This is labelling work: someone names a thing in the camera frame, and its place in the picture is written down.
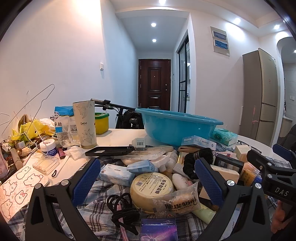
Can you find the round cream jar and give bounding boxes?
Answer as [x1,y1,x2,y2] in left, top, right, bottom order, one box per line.
[130,172,174,214]

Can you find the black square box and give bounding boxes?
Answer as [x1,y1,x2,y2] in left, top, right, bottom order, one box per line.
[214,154,244,174]

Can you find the blue Raison box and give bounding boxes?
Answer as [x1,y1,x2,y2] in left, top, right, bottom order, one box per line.
[181,136,216,151]

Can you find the right hand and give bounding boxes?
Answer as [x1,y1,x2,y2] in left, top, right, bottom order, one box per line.
[271,201,292,233]

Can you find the black eyeglasses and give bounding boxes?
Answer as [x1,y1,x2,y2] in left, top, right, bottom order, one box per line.
[237,140,262,154]

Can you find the bear sticker sheet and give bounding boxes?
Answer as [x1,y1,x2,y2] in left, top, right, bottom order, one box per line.
[1,166,49,222]

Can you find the green tissue pack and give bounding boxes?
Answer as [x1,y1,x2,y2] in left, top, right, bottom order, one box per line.
[211,128,238,146]

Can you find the beige refrigerator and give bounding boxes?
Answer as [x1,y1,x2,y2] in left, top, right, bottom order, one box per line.
[239,48,278,146]

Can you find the clear plastic case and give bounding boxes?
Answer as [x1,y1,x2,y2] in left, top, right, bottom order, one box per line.
[32,155,60,175]

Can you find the blue plaid shirt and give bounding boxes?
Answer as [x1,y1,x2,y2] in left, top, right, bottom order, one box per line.
[7,156,292,241]

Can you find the white blue jar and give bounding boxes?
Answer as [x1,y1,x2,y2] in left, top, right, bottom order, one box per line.
[40,138,57,156]

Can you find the purple galaxy box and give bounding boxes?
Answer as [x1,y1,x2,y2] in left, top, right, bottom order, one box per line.
[139,218,178,241]

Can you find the blue white tissue pack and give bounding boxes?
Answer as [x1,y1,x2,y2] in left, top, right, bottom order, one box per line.
[99,164,135,187]

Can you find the black phone case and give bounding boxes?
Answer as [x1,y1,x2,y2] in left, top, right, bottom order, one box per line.
[85,146,135,157]

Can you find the blue plastic basin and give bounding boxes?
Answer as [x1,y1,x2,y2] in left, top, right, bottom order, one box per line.
[135,108,224,146]

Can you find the yellow plastic bag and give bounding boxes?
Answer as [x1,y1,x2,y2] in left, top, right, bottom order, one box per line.
[11,120,55,141]

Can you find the blue white pouch bag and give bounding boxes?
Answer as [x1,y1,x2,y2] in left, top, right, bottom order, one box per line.
[54,106,74,148]

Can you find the white floral tumbler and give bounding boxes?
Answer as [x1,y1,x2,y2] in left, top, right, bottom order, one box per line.
[73,100,97,149]

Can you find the yellow tub green lid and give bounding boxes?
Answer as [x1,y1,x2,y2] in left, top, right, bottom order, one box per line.
[95,113,109,135]

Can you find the small barcode box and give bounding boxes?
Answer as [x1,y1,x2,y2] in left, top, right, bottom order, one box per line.
[132,138,145,149]

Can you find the dark wooden door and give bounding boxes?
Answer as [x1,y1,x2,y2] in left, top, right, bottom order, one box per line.
[138,59,171,110]

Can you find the black cable bundle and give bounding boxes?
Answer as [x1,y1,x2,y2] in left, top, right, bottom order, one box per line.
[106,193,141,236]

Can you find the wire clothes hanger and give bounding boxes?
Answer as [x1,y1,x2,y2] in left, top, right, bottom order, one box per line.
[1,83,55,141]

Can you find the wall electrical panel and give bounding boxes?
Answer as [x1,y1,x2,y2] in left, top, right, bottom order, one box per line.
[210,27,230,56]

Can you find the black scooter handlebar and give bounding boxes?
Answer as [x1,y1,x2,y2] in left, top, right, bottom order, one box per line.
[90,98,145,130]

